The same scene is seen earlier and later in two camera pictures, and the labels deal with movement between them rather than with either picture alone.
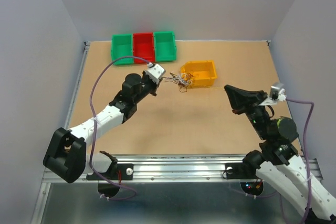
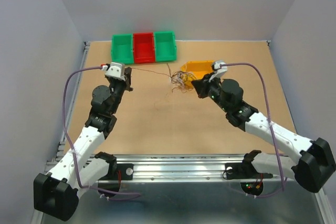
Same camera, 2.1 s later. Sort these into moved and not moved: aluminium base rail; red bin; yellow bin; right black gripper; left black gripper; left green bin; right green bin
Moved: left black gripper; right black gripper
Not moved: left green bin; yellow bin; right green bin; red bin; aluminium base rail
